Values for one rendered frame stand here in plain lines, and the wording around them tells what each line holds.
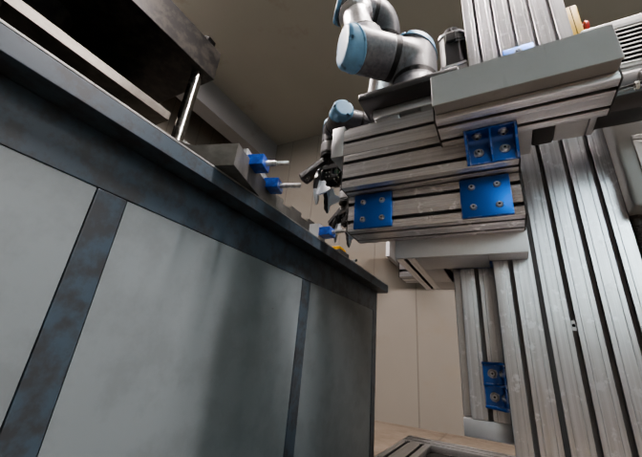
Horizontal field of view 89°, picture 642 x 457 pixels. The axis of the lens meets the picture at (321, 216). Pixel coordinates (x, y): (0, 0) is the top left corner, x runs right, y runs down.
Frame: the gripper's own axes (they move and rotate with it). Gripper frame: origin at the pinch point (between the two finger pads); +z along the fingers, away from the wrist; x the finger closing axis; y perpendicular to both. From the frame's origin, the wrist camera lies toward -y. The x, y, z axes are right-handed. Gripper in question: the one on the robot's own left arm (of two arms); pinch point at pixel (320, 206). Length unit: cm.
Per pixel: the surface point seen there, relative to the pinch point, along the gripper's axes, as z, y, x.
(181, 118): -55, -80, -10
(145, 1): -93, -76, -45
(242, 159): 9.2, 6.0, -44.9
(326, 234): 11.4, 4.4, -1.9
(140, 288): 39, -2, -54
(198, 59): -90, -76, -13
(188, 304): 40, -2, -43
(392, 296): -6, -40, 212
